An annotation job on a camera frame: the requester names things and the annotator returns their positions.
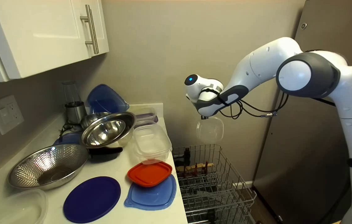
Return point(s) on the clear square plastic container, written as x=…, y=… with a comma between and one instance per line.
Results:
x=151, y=143

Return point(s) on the white wall cabinet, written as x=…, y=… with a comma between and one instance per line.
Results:
x=39, y=34

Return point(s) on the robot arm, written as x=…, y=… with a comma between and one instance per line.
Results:
x=263, y=65

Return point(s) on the wooden utensil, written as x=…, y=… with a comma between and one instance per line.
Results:
x=194, y=167

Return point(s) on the round dark blue lid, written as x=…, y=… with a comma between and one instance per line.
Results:
x=92, y=199

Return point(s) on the dishwasher rack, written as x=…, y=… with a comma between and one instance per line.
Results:
x=213, y=189

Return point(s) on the clear rectangular plastic container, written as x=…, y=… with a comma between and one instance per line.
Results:
x=14, y=208

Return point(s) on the stainless steel colander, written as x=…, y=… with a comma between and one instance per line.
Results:
x=47, y=166

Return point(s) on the wall socket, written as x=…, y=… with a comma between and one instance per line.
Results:
x=6, y=114

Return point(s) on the black item in rack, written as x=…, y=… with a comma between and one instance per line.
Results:
x=187, y=157

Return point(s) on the orange square lid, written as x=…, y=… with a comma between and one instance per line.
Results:
x=149, y=173

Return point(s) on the light blue square lid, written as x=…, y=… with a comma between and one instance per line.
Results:
x=154, y=197

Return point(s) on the small stainless steel bowl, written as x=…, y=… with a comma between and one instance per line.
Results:
x=90, y=118

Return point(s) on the white cabinet door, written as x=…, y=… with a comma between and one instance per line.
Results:
x=36, y=31
x=101, y=28

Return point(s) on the black utensil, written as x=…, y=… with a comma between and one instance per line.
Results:
x=104, y=153

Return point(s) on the large blue container lid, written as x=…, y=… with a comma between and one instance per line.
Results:
x=106, y=99

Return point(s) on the clear blender jar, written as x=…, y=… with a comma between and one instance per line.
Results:
x=71, y=91

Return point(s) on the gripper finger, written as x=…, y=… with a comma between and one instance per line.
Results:
x=204, y=117

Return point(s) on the large stainless steel bowl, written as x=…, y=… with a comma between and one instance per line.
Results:
x=107, y=132

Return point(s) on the metal cup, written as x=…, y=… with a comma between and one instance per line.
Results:
x=76, y=112

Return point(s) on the clear container with purple lid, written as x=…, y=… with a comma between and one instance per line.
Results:
x=146, y=115

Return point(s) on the stainless steel refrigerator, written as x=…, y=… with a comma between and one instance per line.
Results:
x=300, y=149

